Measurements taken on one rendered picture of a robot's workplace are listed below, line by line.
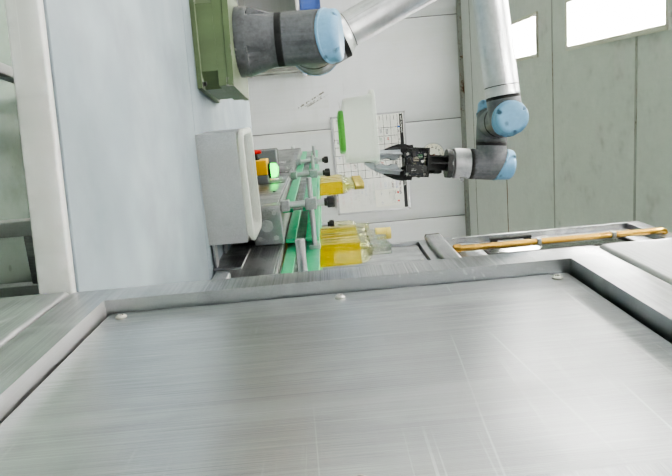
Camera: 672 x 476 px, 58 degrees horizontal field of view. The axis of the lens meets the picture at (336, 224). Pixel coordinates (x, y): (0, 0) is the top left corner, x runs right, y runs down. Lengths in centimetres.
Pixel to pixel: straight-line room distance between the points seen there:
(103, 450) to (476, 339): 23
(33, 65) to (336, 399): 43
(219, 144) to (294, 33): 30
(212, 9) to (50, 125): 75
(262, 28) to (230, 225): 43
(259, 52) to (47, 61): 77
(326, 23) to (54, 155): 84
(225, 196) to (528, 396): 94
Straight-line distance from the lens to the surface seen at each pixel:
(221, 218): 122
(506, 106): 137
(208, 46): 131
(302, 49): 135
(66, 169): 63
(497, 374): 37
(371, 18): 151
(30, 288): 174
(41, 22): 65
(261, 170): 180
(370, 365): 38
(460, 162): 149
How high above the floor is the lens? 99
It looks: 1 degrees up
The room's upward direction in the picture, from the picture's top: 85 degrees clockwise
